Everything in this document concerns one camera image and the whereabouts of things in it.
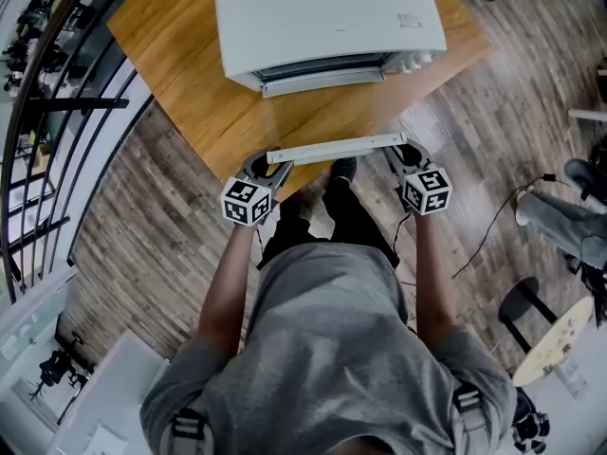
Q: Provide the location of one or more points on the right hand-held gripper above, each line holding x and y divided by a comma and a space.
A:
427, 192

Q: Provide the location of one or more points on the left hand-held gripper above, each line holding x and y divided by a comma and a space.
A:
246, 202

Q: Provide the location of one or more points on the white glass oven door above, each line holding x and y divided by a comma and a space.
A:
332, 152

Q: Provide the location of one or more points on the person's left forearm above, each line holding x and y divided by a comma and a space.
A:
227, 278

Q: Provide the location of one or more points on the person's right forearm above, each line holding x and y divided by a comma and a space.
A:
429, 278

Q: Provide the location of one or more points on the white toaster oven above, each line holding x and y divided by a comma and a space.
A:
327, 12

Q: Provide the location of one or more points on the person's right black shoe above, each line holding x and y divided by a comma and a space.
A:
343, 168

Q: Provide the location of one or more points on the person's black trousers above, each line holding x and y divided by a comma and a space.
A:
351, 216

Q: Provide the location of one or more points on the gray office chair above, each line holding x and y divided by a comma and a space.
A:
581, 178

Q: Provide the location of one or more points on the black stool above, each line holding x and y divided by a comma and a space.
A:
519, 301

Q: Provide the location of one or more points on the black metal railing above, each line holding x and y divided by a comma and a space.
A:
95, 103

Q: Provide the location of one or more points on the white framed desk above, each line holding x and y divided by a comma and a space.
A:
588, 114

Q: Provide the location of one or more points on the black bag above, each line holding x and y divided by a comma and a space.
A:
601, 154

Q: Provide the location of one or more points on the person's gray shirt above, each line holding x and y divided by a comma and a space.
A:
332, 349

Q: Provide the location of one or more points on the round beige table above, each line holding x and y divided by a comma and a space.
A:
555, 349

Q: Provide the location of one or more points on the white cabinet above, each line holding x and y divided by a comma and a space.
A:
118, 396

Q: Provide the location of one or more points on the frosted glass panel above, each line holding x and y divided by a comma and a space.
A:
33, 320

